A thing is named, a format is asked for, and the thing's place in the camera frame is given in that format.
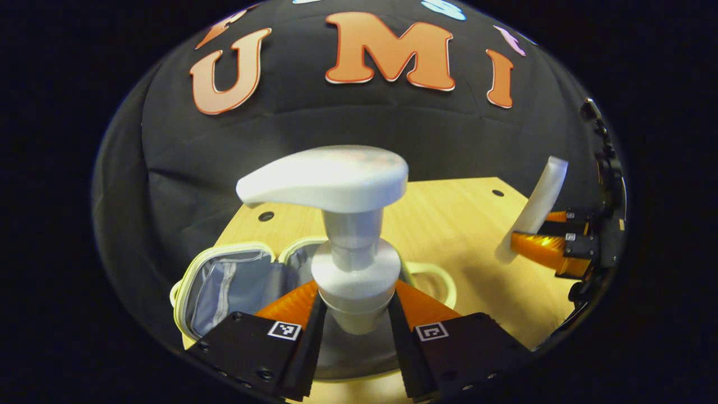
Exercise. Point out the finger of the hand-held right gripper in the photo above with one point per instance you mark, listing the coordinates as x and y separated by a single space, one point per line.
575 223
547 249

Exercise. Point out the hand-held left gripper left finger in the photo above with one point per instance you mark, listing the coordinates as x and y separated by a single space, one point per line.
305 350

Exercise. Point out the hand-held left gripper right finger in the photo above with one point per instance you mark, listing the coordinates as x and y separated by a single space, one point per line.
411 353

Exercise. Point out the white squeeze tube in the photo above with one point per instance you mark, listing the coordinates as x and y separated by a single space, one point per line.
544 196

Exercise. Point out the pale yellow suitcase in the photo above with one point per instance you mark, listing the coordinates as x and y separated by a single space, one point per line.
235 292

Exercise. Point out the white pump bottle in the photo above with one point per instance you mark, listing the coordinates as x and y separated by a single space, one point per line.
348 185

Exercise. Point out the black backdrop cloth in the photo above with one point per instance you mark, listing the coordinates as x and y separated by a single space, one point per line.
336 123

